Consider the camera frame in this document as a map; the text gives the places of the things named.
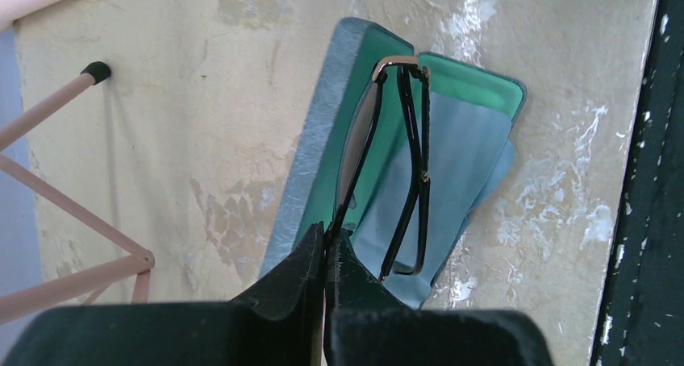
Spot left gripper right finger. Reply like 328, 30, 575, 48
323, 230, 553, 365

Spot blue glasses case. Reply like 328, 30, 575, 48
261, 18, 528, 274

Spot black sunglasses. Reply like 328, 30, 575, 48
328, 55, 432, 282

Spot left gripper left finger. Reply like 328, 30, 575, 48
5, 223, 325, 365

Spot pink music stand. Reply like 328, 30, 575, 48
1, 0, 155, 324

